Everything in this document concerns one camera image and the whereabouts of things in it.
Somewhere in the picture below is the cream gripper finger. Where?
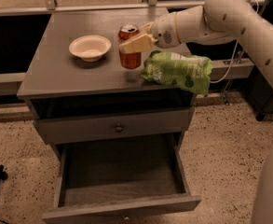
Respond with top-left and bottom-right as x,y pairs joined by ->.
139,21 -> 153,34
118,33 -> 157,54

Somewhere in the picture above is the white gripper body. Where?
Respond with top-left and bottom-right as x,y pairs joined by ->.
151,12 -> 179,49

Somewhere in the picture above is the red coke can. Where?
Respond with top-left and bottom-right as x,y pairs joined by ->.
118,24 -> 142,69

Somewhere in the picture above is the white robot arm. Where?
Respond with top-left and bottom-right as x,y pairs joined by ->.
119,0 -> 273,224

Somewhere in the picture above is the round metal drawer knob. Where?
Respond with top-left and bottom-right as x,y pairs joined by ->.
115,124 -> 123,133

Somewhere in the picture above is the closed grey top drawer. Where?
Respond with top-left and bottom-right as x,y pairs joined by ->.
35,107 -> 194,145

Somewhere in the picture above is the grey wooden drawer cabinet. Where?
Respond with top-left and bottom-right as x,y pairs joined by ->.
18,8 -> 200,224

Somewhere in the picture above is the open grey middle drawer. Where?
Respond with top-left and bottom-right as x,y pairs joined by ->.
42,134 -> 201,224

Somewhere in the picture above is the green chip bag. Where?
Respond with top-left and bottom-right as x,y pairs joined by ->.
141,50 -> 212,95

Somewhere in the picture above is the white paper bowl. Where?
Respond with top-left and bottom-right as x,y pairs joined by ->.
69,35 -> 111,62

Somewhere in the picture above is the dark cabinet at right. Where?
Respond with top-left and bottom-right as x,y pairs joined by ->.
247,0 -> 273,121

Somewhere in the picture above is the white cable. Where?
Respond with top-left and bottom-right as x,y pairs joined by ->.
209,0 -> 260,85

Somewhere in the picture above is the grey metal rail frame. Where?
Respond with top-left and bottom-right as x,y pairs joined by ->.
0,0 -> 273,98

